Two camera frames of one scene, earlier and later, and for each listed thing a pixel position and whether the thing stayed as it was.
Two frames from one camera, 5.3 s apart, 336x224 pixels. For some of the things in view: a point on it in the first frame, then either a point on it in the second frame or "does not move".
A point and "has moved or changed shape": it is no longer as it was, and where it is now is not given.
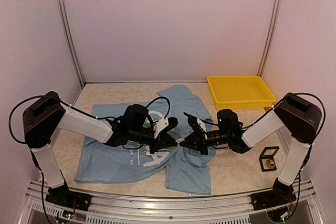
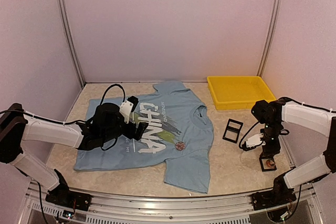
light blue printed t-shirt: [186, 170] has moved or changed shape
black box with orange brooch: [266, 160] does not move
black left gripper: [160, 144] → [130, 133]
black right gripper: [196, 142] → [272, 150]
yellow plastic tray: [240, 92] does not move
